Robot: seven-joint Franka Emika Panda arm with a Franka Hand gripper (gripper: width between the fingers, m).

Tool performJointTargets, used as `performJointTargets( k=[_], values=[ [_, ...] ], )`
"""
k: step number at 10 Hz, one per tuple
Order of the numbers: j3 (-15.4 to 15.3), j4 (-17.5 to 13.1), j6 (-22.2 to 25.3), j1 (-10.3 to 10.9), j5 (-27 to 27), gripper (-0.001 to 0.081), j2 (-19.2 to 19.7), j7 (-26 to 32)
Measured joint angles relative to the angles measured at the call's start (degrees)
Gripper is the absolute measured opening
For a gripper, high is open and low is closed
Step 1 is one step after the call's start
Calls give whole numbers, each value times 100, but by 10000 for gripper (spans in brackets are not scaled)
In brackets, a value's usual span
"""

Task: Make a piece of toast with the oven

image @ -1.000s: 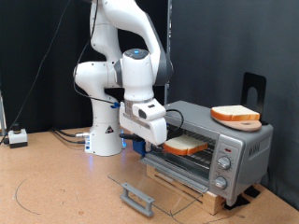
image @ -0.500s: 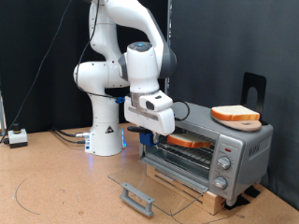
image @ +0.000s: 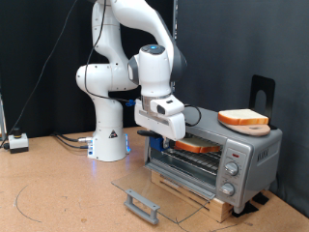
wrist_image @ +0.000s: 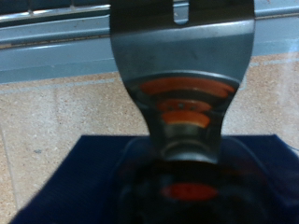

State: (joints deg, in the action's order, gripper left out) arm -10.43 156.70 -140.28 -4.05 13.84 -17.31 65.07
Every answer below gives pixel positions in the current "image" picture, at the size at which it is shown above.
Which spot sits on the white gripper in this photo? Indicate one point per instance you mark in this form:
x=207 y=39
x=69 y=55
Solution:
x=165 y=121

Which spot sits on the white bread slice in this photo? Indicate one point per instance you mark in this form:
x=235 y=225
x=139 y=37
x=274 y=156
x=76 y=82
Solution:
x=199 y=146
x=241 y=117

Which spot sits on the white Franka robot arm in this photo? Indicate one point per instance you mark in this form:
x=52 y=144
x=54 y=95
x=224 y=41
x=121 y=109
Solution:
x=106 y=80

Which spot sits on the silver oven knob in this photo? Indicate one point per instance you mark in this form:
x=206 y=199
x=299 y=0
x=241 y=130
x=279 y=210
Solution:
x=227 y=188
x=231 y=168

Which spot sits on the silver toaster oven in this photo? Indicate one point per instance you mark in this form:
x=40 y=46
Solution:
x=257 y=154

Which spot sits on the wooden slatted crate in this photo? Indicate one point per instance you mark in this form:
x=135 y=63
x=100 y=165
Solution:
x=222 y=209

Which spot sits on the round wooden serving board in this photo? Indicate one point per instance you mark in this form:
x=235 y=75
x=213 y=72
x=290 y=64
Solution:
x=254 y=130

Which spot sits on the black foam pad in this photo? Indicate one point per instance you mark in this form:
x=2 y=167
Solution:
x=244 y=209
x=261 y=198

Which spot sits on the black metal bookend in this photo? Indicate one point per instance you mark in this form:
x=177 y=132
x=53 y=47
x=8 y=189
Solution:
x=257 y=83

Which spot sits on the vertical metal pole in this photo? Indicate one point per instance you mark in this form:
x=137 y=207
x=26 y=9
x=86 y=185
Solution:
x=175 y=19

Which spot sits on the black backdrop curtain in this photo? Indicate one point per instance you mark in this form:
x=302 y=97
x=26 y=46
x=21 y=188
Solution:
x=48 y=106

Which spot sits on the grey backdrop curtain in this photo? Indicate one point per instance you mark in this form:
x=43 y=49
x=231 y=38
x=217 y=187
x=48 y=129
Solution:
x=257 y=38

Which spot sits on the white emergency stop box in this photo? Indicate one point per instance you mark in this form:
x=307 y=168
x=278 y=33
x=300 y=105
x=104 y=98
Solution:
x=18 y=141

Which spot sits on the metal frame leg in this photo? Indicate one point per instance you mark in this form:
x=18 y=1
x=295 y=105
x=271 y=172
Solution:
x=2 y=122

